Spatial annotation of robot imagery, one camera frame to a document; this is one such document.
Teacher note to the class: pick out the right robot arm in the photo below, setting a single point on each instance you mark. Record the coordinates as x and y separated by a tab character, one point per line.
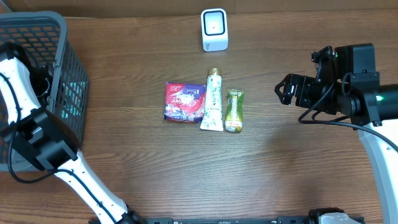
346	91

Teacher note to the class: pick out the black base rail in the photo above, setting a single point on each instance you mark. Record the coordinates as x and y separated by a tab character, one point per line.
278	220

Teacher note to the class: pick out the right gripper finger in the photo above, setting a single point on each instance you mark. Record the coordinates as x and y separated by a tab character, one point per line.
284	96
284	83

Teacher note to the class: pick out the green snack packet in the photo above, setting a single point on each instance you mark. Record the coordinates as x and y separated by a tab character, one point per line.
234	112

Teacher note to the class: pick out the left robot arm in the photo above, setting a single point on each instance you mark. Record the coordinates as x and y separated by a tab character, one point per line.
46	142

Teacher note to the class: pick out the white barcode scanner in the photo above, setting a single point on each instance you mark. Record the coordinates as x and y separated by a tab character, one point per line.
214	30

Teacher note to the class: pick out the white tube gold cap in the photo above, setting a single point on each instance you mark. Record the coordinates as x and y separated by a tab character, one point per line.
213	115

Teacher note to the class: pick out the red purple pad pack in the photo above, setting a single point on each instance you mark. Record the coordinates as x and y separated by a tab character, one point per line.
184	102

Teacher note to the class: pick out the teal wipes packet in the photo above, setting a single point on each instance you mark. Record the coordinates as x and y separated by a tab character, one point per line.
71	100

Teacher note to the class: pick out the grey plastic basket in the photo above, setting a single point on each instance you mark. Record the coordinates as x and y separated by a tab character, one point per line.
43	35

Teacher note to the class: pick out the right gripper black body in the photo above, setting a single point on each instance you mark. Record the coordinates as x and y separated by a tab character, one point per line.
310	92

